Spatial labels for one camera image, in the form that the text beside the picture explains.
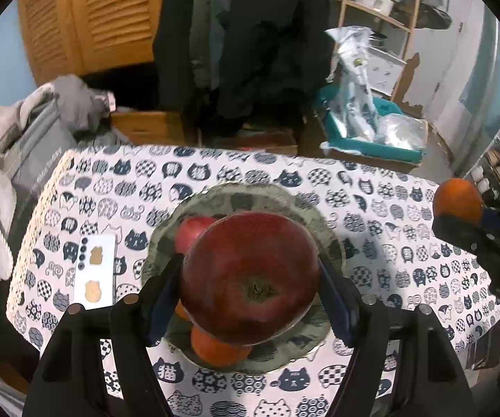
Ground red apple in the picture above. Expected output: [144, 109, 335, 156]
[180, 213, 322, 345]
[175, 216, 218, 255]

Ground dark hanging pouch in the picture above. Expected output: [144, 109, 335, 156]
[418, 0, 453, 32]

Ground brown cardboard box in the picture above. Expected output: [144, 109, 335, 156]
[314, 113, 434, 175]

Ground white printed rice bag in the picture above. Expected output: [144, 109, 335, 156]
[325, 26, 384, 142]

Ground grey door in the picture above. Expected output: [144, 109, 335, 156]
[406, 0, 477, 106]

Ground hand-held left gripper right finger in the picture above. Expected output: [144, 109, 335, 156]
[317, 256, 473, 417]

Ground wooden louvered wardrobe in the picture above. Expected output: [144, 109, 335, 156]
[17, 0, 172, 86]

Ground group of shoes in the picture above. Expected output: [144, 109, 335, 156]
[470, 134, 500, 203]

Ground grey crumpled clothes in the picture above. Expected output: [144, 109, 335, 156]
[51, 74, 130, 145]

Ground teal plastic basket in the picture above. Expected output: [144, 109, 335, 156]
[318, 84, 427, 162]

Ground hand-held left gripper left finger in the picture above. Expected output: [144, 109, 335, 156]
[23, 254, 185, 417]

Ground white cooking pot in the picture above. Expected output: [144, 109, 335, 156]
[354, 0, 397, 17]

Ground wooden shelf rack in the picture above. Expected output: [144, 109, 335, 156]
[337, 0, 425, 35]

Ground clear plastic bag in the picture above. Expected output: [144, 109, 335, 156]
[376, 113, 427, 151]

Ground black hooded coat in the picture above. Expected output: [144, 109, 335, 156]
[152, 0, 331, 136]

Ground grey vertical pipe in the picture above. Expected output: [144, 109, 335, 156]
[475, 9, 500, 140]

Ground cat-print tablecloth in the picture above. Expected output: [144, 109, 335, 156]
[6, 144, 500, 417]

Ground dark glass bowl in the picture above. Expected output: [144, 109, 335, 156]
[141, 181, 347, 374]

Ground grey tote bag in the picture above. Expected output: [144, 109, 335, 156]
[0, 98, 77, 210]

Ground red-label cardboard box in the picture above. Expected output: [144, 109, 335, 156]
[201, 128, 299, 156]

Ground grey jacket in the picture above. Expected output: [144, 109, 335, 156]
[189, 0, 233, 92]

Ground wooden drawer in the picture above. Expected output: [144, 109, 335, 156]
[110, 111, 186, 146]

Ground white sticker card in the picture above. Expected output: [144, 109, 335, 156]
[73, 235, 117, 311]

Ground white plastic crate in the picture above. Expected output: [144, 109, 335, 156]
[368, 47, 408, 96]

